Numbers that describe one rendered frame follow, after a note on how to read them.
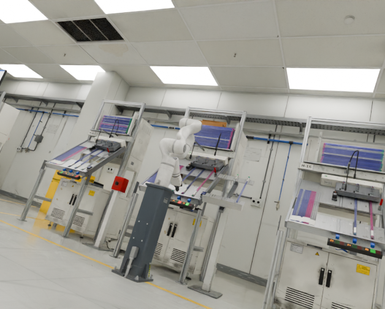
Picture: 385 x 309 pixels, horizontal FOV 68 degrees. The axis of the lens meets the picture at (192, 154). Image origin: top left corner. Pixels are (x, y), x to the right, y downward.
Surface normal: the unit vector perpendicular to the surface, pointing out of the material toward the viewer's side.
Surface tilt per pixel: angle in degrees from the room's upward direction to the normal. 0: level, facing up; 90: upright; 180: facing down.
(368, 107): 90
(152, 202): 90
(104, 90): 90
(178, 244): 90
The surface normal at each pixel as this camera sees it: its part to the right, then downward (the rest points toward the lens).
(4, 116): 0.88, 0.15
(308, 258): -0.38, -0.34
